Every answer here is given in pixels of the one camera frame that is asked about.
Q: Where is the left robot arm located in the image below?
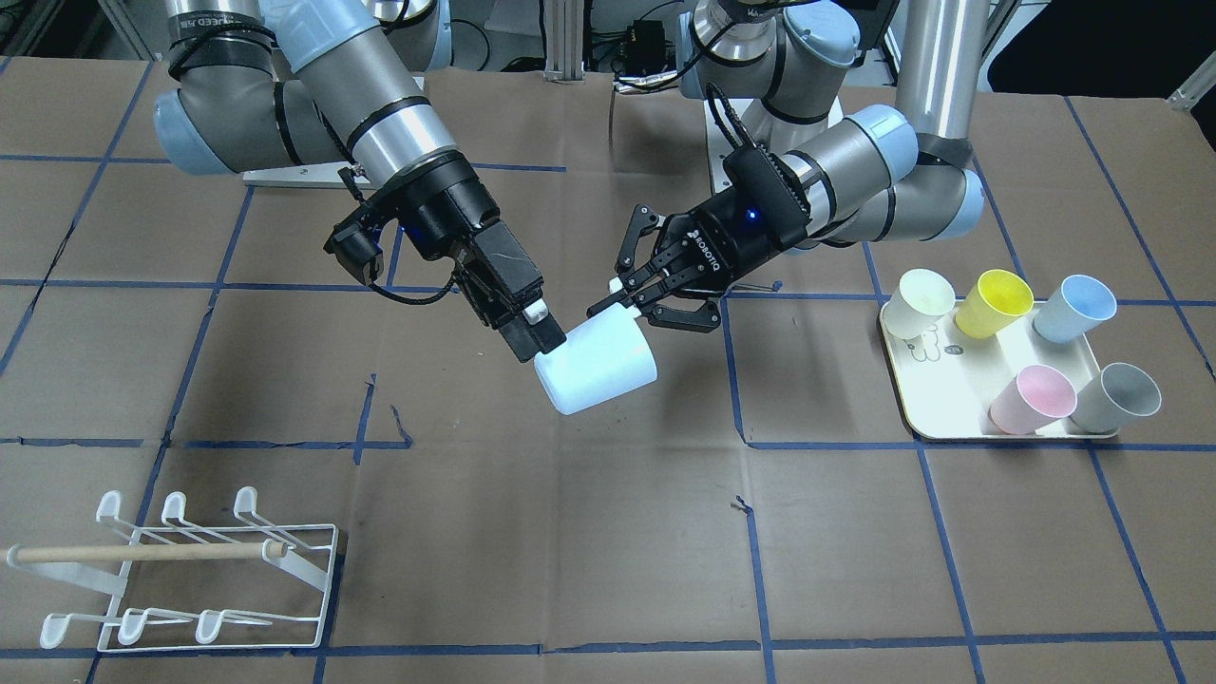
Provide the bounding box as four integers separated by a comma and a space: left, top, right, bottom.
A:
589, 1, 989, 333

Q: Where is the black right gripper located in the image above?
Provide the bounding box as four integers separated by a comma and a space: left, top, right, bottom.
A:
379, 152, 565, 363

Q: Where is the grey cup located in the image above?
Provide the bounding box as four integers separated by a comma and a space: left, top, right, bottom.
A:
1070, 361, 1162, 433

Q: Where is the light blue ikea cup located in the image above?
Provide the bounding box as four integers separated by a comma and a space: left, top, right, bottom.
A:
533, 304, 657, 415

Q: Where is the cream white cup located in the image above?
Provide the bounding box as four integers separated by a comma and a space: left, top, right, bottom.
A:
882, 268, 956, 340

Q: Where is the pink cup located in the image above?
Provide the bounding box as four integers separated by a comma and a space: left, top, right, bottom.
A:
987, 364, 1079, 434

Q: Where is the yellow cup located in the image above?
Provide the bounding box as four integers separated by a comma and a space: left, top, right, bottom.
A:
955, 269, 1035, 340

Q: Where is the white wire cup rack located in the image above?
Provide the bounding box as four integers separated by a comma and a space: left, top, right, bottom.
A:
6, 486, 340, 654

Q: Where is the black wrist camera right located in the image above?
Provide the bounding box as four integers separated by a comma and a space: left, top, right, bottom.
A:
323, 214, 384, 286

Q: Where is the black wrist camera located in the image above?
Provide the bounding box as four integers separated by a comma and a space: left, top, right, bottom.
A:
724, 146, 811, 251
323, 214, 384, 286

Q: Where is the aluminium frame post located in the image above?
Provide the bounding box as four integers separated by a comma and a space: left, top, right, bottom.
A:
541, 0, 589, 83

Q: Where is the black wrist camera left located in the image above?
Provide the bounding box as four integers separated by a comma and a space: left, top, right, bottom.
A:
724, 146, 811, 251

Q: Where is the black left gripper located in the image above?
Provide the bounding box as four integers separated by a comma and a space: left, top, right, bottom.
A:
586, 187, 807, 333

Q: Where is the cream serving tray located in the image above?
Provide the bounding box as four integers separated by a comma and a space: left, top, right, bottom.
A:
877, 299, 1100, 441

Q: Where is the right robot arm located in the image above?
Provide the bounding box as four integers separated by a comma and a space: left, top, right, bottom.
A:
154, 1, 565, 361

